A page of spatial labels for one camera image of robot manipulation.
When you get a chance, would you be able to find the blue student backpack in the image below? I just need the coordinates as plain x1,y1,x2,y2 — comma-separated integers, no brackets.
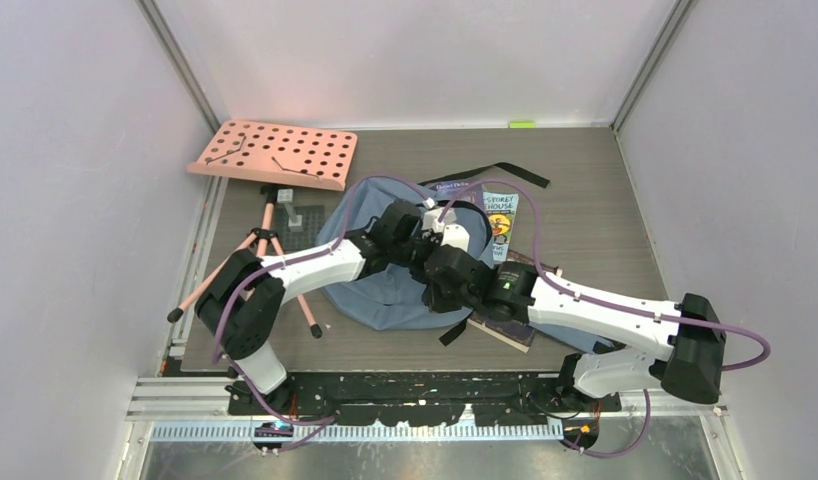
316,162,616,354

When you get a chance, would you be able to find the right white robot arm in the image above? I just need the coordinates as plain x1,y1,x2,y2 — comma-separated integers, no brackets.
423,246,725,411

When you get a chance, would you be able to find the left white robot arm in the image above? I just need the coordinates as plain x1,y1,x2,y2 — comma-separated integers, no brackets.
194,199,453,414

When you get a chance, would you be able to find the purple paperback book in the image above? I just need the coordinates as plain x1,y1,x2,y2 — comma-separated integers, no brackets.
429,180,484,208

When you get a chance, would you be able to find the light blue storey book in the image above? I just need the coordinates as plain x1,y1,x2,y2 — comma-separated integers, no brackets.
483,192,519,263

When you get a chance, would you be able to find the dark paperback book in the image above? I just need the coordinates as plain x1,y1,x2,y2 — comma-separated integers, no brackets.
467,248,562,353

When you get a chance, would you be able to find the pink perforated music stand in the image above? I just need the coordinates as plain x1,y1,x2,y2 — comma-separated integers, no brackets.
167,119,359,340

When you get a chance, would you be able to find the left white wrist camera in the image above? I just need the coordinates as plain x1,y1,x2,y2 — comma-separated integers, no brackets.
421,198,451,233

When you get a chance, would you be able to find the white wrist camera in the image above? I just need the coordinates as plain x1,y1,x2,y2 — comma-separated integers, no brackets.
421,198,451,233
436,209,470,252

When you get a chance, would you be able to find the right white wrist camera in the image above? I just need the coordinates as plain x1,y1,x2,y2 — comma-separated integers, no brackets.
436,209,470,252

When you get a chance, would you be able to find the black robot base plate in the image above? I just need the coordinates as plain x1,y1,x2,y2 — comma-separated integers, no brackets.
225,371,621,427

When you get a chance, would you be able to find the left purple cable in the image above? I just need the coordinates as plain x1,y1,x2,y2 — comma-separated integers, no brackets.
210,174,437,453

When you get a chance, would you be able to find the white ribbed cable duct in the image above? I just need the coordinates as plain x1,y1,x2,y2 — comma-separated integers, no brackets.
150,420,563,443

